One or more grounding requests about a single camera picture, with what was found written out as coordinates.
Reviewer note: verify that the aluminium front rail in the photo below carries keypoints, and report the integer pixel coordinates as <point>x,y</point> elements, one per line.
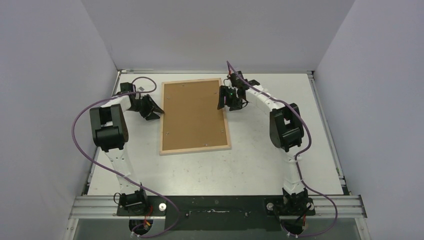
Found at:
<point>103,207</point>

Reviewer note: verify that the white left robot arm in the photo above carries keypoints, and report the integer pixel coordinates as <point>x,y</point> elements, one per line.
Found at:
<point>110,134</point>

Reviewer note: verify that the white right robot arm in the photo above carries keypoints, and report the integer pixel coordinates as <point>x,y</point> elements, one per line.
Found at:
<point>285,127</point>

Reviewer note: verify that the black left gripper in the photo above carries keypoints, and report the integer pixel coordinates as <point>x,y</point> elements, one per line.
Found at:
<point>152,108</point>

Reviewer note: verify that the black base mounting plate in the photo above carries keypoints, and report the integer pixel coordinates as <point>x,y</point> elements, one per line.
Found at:
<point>218,213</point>

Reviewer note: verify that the brown cardboard backing board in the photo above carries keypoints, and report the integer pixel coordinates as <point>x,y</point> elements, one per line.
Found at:
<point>193,116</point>

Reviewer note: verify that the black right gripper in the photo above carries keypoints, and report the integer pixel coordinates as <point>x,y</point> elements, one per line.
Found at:
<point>228,98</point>

